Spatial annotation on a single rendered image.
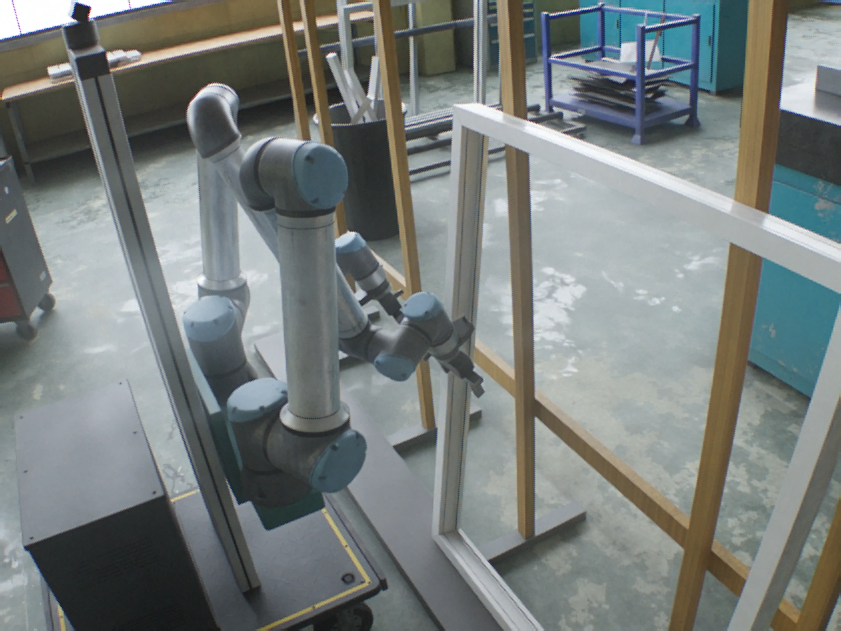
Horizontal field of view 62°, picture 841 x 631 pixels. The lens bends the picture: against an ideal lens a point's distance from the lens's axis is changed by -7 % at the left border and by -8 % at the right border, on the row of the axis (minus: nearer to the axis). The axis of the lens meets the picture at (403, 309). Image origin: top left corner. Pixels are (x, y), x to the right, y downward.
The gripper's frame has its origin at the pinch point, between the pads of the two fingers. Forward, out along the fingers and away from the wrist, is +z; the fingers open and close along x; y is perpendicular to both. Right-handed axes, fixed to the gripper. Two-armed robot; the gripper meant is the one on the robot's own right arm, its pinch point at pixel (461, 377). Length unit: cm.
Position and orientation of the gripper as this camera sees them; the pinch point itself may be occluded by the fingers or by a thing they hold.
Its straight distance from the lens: 205.5
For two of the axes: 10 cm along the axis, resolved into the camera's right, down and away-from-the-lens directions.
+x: 6.0, 4.5, -6.6
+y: -7.2, 6.7, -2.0
